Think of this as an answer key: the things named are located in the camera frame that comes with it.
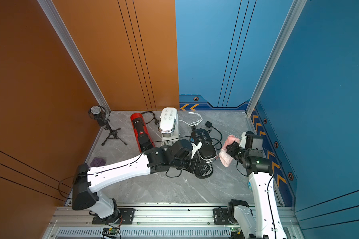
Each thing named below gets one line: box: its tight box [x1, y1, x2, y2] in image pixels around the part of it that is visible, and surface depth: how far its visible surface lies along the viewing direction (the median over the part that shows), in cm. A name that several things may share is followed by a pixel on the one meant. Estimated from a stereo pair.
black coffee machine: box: [190, 127, 218, 180], surface depth 74 cm
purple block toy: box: [89, 157, 107, 167], surface depth 89 cm
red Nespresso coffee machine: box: [130, 112, 156, 153], surface depth 89 cm
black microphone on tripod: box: [88, 105, 128, 146], surface depth 91 cm
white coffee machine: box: [158, 107, 180, 148], surface depth 87 cm
